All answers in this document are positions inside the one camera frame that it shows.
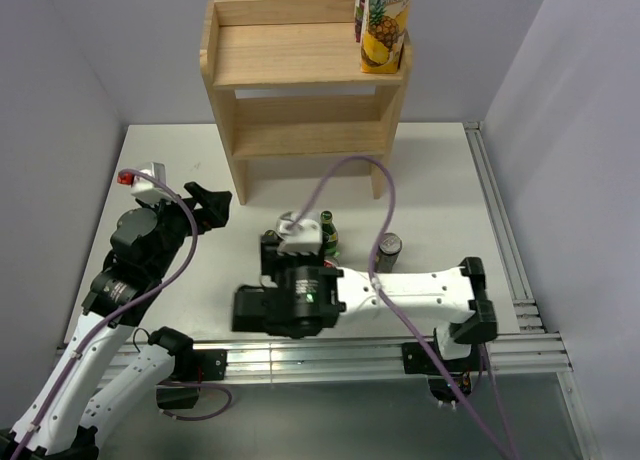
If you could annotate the pineapple juice carton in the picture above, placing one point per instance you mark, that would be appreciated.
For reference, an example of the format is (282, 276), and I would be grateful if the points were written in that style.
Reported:
(383, 32)

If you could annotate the dark grey can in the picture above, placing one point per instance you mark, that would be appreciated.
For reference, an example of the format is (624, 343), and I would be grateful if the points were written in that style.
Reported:
(389, 249)

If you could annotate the wooden two-tier shelf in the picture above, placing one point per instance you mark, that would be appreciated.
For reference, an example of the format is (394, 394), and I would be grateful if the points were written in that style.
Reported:
(283, 79)

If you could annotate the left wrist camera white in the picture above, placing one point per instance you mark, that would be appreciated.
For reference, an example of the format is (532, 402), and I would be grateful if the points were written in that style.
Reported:
(142, 189)

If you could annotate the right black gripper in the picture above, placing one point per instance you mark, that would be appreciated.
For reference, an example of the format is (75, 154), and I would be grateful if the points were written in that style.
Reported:
(270, 259)

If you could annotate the green glass bottle right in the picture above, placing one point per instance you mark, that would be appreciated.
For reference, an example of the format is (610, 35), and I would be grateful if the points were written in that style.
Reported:
(330, 234)

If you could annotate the green glass bottle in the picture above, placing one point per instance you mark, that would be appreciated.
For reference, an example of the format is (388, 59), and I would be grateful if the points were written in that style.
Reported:
(270, 237)
(330, 234)

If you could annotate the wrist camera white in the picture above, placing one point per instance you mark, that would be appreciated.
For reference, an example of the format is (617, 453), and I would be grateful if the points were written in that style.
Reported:
(142, 189)
(308, 243)

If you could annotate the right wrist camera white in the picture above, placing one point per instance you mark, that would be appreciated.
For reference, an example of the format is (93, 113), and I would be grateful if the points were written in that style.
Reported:
(308, 243)

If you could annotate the green glass bottle left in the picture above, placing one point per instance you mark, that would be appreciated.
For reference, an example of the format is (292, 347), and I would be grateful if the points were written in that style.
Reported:
(270, 237)

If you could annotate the aluminium front rail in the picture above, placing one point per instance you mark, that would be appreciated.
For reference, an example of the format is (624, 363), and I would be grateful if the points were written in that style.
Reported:
(335, 360)

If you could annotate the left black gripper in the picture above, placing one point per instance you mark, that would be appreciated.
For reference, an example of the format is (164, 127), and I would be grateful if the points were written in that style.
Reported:
(214, 206)

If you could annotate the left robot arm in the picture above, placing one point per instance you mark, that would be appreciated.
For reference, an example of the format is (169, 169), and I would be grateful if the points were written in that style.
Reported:
(72, 416)

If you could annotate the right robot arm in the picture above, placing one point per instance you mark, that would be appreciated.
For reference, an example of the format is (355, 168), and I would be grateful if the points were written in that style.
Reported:
(307, 295)

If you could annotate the black yellow tall can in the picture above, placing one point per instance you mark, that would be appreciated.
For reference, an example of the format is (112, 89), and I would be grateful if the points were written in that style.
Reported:
(288, 225)

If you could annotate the aluminium side rail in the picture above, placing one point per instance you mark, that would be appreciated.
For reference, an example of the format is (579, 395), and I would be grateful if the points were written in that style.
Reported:
(500, 210)

